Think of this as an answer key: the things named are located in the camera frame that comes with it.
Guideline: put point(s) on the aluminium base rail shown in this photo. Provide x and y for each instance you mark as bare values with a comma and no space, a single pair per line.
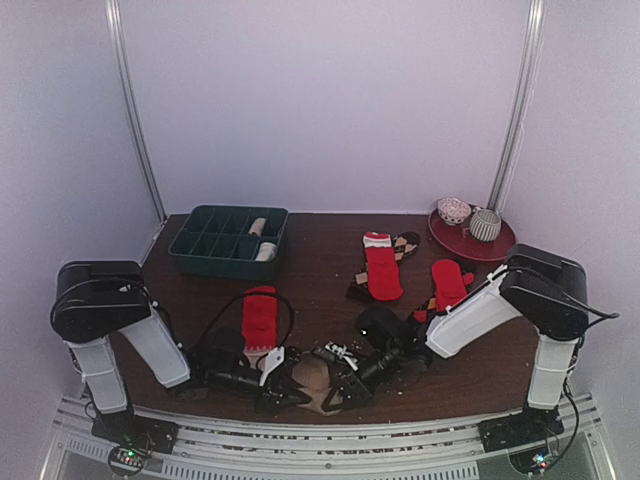
212,448

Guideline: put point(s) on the red sock with white cuff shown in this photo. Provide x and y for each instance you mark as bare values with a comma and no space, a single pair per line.
382,269

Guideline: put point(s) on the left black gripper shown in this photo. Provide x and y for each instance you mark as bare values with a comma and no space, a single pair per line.
281,398

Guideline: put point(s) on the green divided organizer tray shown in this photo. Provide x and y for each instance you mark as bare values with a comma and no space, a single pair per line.
213,242

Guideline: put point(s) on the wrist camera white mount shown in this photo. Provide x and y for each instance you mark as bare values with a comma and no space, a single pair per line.
278,359
337,354

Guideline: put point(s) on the left aluminium frame post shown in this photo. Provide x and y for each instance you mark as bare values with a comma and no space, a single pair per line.
116,32

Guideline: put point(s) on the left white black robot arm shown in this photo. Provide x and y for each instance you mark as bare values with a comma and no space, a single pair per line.
95,299

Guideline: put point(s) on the red plate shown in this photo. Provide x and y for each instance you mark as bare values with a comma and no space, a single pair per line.
459,241

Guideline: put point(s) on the aluminium frame post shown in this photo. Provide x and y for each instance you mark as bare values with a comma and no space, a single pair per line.
523,95
116,32

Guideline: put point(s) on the red sock on right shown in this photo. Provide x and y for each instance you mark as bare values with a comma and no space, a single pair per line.
452,283

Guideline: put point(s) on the right aluminium frame post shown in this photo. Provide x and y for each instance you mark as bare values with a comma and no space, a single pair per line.
523,95

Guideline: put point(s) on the beige sock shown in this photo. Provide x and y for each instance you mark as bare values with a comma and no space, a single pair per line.
257,226
313,376

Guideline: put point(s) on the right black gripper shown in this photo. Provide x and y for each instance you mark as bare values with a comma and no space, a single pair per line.
355,388

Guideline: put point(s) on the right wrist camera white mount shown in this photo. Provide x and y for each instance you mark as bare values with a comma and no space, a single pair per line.
337,354

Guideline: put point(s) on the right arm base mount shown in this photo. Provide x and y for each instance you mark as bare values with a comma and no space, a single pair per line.
526,435

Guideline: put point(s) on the argyle sock at back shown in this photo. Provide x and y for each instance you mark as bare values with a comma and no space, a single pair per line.
405,245

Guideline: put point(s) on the white dotted bowl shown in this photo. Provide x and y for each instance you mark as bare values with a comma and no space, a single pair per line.
453,211

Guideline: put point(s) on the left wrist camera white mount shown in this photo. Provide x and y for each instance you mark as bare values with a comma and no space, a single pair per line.
278,359

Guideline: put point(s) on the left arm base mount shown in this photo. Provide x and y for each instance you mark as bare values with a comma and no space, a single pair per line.
136,439

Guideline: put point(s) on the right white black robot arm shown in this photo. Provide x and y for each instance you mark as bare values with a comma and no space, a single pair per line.
548,290

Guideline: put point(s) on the red sock near left arm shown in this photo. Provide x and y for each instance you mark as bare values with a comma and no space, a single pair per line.
260,320

